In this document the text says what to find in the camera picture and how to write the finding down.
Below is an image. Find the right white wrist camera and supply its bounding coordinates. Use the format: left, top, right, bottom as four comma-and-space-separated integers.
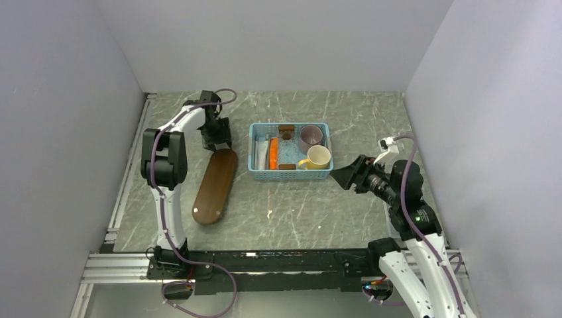
374, 137, 400, 165

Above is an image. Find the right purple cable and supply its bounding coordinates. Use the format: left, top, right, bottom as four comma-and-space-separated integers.
363, 134, 467, 318

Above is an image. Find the yellow ceramic mug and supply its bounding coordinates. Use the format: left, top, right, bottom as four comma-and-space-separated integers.
298, 145, 331, 170

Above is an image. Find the brown oval wooden tray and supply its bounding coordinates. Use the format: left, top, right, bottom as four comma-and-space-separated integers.
192, 148, 238, 226

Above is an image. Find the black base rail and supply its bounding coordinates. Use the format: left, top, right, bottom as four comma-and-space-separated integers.
146, 248, 382, 295

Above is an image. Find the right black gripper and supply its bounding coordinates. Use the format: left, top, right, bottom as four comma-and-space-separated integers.
330, 153, 400, 205

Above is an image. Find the orange toothpaste tube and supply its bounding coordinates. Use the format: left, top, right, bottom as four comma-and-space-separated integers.
268, 137, 279, 170

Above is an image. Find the aluminium frame rail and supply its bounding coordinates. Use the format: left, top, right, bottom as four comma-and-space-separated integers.
70, 93, 156, 317

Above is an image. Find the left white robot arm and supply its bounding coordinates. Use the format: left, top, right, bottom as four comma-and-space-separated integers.
140, 90, 238, 278

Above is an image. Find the mauve ceramic cup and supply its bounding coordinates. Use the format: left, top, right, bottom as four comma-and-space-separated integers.
298, 125, 324, 154

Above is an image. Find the clear holder with brown ends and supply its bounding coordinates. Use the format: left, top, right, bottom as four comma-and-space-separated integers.
278, 125, 298, 170

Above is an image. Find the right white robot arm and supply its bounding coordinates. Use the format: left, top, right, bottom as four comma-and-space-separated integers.
330, 155, 476, 317

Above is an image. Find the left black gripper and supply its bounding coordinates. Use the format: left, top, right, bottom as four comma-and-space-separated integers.
201, 117, 232, 154

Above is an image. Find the light blue plastic basket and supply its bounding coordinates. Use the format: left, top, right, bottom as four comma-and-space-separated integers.
247, 123, 334, 180

